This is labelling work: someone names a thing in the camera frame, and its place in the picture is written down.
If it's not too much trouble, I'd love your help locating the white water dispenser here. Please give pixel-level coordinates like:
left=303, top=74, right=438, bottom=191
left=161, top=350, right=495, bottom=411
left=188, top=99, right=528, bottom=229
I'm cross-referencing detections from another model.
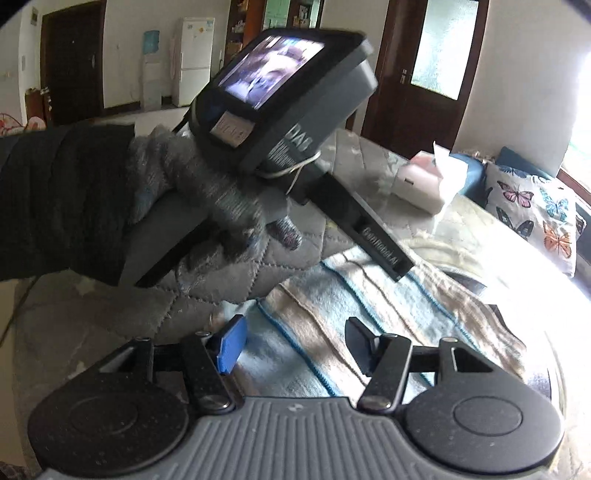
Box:
left=140, top=30, right=164, bottom=112

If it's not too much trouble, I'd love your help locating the blue sofa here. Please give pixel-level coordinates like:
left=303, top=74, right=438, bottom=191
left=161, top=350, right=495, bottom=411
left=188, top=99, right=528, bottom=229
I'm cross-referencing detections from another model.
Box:
left=450, top=147, right=585, bottom=217

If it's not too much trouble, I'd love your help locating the dark wooden display cabinet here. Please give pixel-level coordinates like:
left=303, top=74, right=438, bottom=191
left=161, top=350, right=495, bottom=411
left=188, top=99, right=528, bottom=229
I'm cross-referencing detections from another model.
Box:
left=225, top=0, right=324, bottom=61

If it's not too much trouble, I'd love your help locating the white refrigerator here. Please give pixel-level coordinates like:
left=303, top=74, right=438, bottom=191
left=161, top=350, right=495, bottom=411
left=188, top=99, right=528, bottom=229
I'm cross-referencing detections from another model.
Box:
left=173, top=17, right=216, bottom=108

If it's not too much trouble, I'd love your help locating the person's left forearm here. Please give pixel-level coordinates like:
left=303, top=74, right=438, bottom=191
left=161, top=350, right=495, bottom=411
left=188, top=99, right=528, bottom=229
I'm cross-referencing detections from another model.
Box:
left=0, top=124, right=136, bottom=288

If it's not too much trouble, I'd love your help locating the white flat box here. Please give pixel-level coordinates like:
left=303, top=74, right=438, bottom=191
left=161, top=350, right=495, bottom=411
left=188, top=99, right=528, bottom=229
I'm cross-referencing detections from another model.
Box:
left=392, top=164, right=455, bottom=216

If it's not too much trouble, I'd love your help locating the dark wooden door frosted glass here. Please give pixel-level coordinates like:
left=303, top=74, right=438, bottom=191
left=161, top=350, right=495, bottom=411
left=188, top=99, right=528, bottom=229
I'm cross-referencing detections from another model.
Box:
left=361, top=0, right=490, bottom=154

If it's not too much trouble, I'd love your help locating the striped blue beige sweater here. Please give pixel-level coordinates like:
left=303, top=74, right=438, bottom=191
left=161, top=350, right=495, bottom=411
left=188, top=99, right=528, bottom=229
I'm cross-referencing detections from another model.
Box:
left=222, top=247, right=527, bottom=400

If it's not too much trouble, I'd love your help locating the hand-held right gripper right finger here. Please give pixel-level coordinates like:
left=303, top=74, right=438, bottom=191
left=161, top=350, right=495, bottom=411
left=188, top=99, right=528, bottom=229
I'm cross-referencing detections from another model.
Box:
left=345, top=317, right=492, bottom=413

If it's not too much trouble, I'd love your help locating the person's left hand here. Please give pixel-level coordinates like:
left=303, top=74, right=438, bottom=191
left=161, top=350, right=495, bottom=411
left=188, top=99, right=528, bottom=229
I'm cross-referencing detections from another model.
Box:
left=126, top=124, right=305, bottom=260

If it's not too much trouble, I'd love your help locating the butterfly print pillow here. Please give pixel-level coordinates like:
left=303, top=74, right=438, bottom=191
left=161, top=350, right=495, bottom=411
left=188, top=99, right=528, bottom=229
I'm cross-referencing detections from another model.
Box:
left=485, top=159, right=585, bottom=278

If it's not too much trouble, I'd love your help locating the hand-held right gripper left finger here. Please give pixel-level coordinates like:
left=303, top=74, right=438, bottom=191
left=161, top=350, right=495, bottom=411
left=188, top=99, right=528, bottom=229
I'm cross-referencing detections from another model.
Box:
left=99, top=315, right=247, bottom=414

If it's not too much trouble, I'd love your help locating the dark solid wooden door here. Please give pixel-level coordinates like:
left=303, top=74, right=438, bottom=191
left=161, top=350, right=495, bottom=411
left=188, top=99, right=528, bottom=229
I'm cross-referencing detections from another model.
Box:
left=41, top=1, right=106, bottom=127

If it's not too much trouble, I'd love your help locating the green framed window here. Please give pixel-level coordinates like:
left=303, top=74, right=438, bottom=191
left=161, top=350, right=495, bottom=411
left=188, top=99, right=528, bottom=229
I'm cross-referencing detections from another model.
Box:
left=556, top=115, right=591, bottom=199

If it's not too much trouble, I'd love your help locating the black cable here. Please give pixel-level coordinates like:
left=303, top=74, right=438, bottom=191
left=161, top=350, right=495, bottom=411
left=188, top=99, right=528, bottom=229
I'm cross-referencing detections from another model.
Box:
left=0, top=276, right=38, bottom=352

